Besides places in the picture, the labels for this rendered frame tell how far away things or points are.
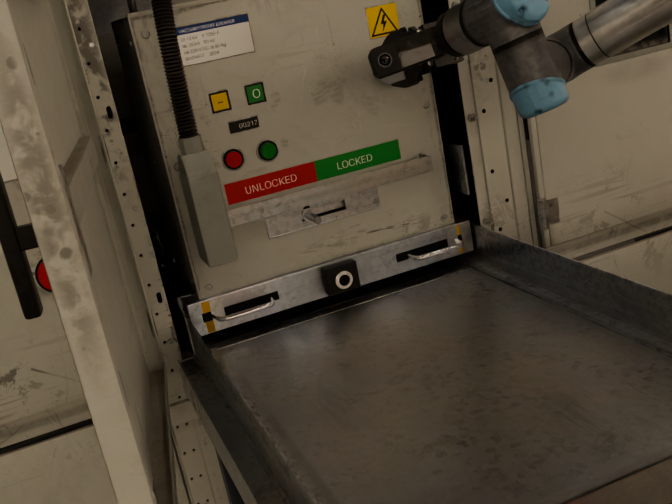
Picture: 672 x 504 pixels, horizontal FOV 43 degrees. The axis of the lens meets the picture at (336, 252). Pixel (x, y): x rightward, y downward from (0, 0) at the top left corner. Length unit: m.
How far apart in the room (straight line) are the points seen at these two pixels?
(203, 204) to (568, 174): 0.69
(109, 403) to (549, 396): 0.56
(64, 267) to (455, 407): 0.56
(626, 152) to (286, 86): 0.67
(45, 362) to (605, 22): 0.97
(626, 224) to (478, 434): 0.82
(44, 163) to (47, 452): 0.79
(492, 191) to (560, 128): 0.17
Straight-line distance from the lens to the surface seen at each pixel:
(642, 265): 1.77
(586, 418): 1.04
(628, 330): 1.24
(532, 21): 1.21
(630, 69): 1.68
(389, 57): 1.31
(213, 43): 1.39
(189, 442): 1.47
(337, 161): 1.46
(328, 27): 1.44
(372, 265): 1.50
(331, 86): 1.44
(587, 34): 1.32
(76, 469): 1.44
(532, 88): 1.22
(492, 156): 1.55
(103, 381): 0.75
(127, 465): 0.78
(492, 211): 1.56
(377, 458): 1.01
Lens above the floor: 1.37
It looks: 17 degrees down
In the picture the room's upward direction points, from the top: 11 degrees counter-clockwise
